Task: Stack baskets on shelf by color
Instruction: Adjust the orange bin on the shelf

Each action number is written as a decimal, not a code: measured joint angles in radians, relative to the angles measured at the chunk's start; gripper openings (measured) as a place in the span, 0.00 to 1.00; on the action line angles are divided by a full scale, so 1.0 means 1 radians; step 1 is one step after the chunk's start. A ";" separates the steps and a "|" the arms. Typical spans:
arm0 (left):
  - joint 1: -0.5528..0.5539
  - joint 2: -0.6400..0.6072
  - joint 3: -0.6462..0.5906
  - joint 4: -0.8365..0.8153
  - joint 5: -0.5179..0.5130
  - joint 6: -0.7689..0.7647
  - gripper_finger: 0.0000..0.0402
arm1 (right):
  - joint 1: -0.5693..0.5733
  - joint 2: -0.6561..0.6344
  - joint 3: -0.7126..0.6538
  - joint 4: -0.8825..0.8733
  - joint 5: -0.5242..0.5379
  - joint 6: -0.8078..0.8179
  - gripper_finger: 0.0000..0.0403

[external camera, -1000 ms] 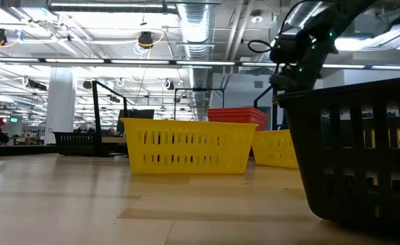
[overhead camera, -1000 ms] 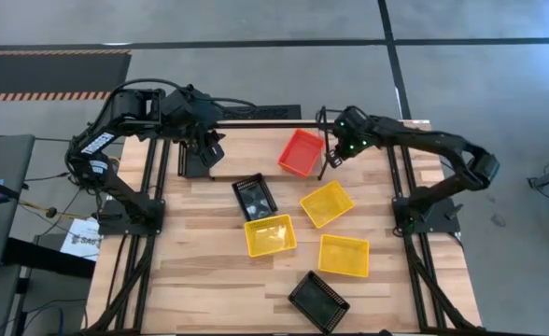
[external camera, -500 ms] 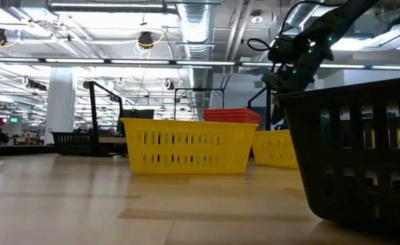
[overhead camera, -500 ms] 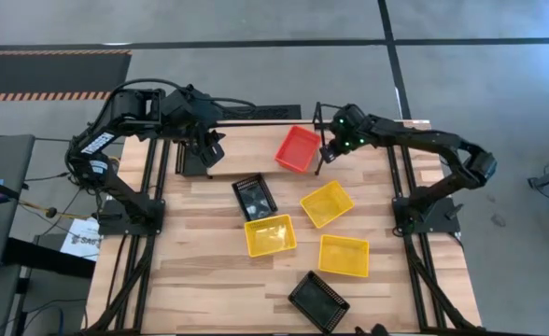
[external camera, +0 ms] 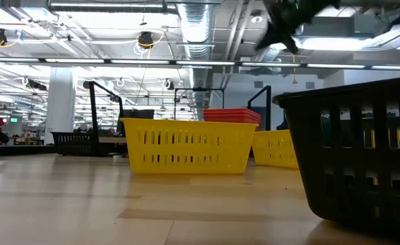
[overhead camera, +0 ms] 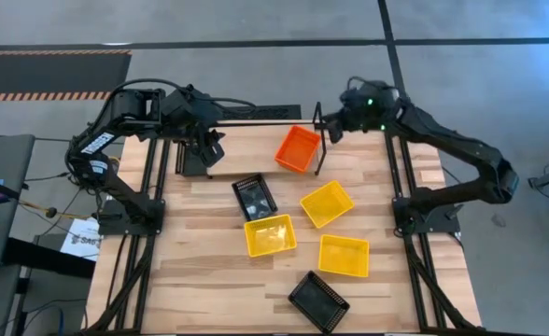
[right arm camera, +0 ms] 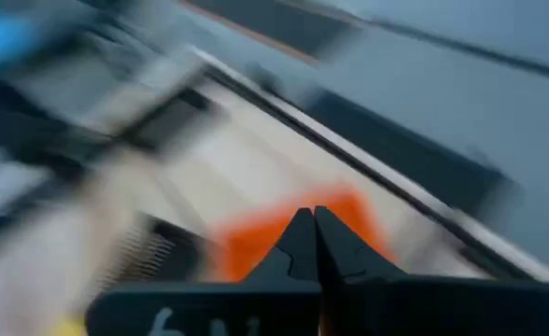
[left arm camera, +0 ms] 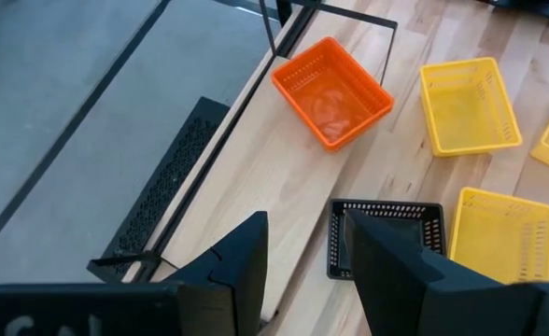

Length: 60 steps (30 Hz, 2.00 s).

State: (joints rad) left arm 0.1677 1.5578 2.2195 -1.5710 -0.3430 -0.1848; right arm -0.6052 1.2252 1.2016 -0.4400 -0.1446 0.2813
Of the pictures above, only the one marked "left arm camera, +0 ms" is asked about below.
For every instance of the black plastic basket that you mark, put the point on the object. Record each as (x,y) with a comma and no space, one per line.
(386,202)

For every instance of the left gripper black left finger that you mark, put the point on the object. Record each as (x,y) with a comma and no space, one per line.
(228,280)

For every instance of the black aluminium table frame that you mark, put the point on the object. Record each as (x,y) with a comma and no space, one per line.
(284,11)

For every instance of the red-orange plastic basket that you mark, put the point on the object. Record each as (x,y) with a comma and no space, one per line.
(335,98)
(344,140)

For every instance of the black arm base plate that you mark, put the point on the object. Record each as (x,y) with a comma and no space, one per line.
(536,7)

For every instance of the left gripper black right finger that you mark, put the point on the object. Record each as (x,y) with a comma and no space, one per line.
(405,289)

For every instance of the black perforated metal panel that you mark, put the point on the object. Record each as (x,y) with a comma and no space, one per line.
(172,177)

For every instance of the thin black shelf end frame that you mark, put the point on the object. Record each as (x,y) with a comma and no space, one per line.
(125,259)
(372,17)

